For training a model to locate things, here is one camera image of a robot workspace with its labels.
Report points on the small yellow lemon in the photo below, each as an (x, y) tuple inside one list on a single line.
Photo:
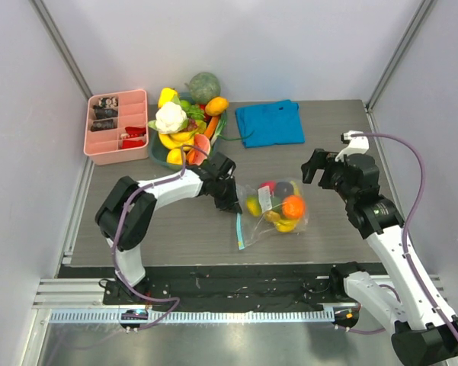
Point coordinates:
[(175, 156)]

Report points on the yellow bell pepper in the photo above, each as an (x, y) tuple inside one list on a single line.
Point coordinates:
[(166, 95)]

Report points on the yellow banana bunch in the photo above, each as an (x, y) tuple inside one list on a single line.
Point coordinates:
[(281, 224), (175, 140)]

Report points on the pink organizer tray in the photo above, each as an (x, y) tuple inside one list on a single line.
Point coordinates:
[(116, 127)]

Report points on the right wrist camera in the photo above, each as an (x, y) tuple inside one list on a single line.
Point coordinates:
[(355, 143)]

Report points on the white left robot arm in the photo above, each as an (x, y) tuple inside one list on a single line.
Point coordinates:
[(125, 215)]

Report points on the white cauliflower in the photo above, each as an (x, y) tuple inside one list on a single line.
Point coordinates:
[(170, 118)]

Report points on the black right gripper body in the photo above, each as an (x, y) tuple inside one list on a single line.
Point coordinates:
[(324, 172)]

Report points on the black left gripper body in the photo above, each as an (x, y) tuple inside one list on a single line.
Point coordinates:
[(225, 194)]

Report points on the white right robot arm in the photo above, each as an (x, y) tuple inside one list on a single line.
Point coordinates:
[(422, 326)]

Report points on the dark purple mangosteen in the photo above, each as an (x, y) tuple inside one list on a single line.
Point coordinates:
[(283, 189)]

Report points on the orange yellow mango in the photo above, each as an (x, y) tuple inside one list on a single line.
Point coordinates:
[(216, 106)]

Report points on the blue folded cloth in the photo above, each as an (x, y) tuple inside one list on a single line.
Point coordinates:
[(263, 125)]

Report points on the orange fruit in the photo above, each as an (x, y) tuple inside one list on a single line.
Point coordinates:
[(293, 207)]

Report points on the purple grape cluster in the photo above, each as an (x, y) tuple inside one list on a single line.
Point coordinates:
[(192, 125)]

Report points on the watermelon slice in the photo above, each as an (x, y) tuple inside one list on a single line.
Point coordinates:
[(199, 151)]

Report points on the green orange mango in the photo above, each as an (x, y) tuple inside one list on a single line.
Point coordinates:
[(276, 204)]

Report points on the green fruit basket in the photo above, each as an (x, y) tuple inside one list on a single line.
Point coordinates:
[(158, 153)]

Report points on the green leafy vegetable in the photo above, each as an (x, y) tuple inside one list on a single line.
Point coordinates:
[(193, 111)]

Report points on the clear zip top bag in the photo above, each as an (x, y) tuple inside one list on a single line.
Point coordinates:
[(251, 230)]

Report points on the green melon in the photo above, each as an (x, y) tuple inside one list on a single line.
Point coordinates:
[(203, 87)]

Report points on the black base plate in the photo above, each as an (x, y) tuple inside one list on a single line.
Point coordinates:
[(276, 288)]

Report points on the red apple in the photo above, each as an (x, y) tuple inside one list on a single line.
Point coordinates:
[(271, 185)]

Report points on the white slotted cable duct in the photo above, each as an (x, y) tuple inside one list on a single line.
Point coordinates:
[(137, 316)]

